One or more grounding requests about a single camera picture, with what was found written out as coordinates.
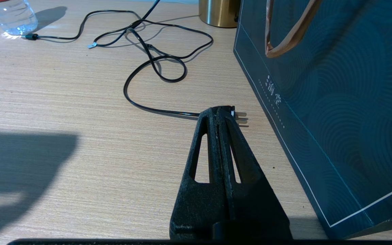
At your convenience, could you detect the thin black connector cable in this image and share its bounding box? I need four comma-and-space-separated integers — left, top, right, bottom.
22, 10, 148, 49

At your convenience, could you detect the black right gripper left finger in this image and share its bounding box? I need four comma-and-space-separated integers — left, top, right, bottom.
170, 107, 229, 239

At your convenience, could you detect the clear red-capped water bottle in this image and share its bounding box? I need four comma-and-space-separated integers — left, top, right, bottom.
0, 0, 38, 35

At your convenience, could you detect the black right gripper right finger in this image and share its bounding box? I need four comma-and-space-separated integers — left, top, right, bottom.
217, 105, 292, 239

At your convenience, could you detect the black lamp power cord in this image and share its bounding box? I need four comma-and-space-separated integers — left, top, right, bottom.
124, 0, 249, 128

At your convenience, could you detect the brass desk lamp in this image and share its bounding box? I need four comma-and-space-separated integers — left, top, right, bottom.
198, 0, 241, 28

